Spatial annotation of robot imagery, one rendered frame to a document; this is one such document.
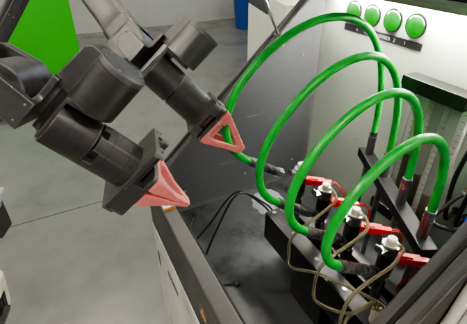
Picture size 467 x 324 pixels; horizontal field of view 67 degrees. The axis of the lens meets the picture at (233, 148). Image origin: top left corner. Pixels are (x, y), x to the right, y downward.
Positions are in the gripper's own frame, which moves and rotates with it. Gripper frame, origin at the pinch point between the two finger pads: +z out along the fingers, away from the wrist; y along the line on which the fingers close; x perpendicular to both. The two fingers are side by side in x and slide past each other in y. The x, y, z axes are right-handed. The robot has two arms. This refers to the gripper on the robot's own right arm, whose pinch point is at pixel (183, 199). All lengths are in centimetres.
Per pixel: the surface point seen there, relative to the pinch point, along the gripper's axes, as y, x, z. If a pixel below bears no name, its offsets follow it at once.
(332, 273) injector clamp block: 2.0, 2.3, 37.2
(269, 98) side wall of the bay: 14, 52, 27
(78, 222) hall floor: -129, 143, 47
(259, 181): 6.8, 6.4, 11.5
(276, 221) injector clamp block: -2.3, 18.6, 33.1
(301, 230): 6.7, -0.5, 19.1
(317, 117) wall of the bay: 20, 53, 45
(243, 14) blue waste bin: 48, 614, 185
